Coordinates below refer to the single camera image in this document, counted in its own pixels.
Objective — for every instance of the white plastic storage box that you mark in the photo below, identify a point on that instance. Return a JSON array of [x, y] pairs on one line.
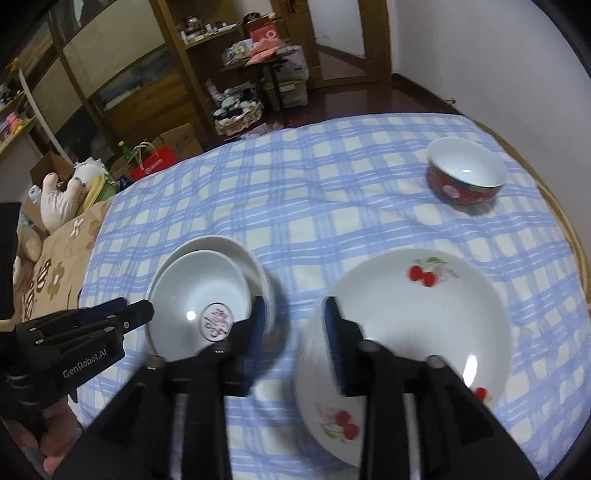
[[291, 87]]

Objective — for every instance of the wooden wardrobe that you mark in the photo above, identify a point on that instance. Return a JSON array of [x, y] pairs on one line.
[[115, 60]]

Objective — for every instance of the green bottle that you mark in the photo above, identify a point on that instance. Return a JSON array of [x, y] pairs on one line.
[[124, 150]]

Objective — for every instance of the red paper bag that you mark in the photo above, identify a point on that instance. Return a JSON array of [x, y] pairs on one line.
[[154, 162]]

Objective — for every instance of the red box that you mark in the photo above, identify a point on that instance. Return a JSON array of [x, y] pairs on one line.
[[263, 30]]

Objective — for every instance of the white cherry print plate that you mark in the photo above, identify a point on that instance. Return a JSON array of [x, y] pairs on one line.
[[415, 323]]

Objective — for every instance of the white-haired plush doll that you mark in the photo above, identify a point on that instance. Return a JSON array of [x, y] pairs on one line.
[[90, 173]]

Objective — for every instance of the pink and white plush toy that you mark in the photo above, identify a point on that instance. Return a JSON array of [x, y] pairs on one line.
[[57, 198]]

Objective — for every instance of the blue checked cloth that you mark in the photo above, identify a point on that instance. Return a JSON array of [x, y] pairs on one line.
[[323, 184]]

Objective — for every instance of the small folding table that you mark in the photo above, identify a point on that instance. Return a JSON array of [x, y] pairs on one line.
[[268, 65]]

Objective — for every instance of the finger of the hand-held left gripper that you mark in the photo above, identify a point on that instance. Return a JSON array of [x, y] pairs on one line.
[[134, 314], [108, 304]]

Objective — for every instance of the wooden door with glass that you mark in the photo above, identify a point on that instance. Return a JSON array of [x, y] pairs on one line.
[[341, 37]]

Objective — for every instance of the cream plush rabbit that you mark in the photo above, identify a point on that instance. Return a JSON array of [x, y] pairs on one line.
[[27, 244]]

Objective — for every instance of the yellow and green plush cushion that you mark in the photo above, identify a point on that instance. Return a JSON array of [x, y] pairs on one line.
[[99, 191]]

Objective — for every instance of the small red bowl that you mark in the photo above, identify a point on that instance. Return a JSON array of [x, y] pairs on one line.
[[464, 173], [198, 286]]

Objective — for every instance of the brown floral blanket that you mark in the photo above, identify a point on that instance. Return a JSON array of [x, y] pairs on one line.
[[51, 263]]

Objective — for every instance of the wicker basket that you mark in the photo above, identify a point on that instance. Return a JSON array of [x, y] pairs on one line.
[[238, 119]]

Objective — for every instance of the pink packets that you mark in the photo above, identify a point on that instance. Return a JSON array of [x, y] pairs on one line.
[[265, 50]]

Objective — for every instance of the white shelf rack with figurines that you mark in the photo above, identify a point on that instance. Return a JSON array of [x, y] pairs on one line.
[[14, 110]]

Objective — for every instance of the open cardboard box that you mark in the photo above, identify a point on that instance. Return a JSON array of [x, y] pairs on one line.
[[46, 173], [180, 138]]

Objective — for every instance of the zebra striped cloth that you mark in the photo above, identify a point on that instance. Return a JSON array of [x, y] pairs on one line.
[[231, 99]]

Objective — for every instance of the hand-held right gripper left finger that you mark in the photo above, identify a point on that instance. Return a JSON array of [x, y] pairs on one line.
[[261, 318]]

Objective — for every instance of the person's left hand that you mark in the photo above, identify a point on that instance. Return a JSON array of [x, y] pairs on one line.
[[60, 429]]

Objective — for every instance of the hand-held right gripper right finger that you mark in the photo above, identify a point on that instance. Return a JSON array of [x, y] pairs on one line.
[[333, 332]]

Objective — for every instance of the large white bowl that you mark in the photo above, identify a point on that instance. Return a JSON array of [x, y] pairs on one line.
[[253, 265]]

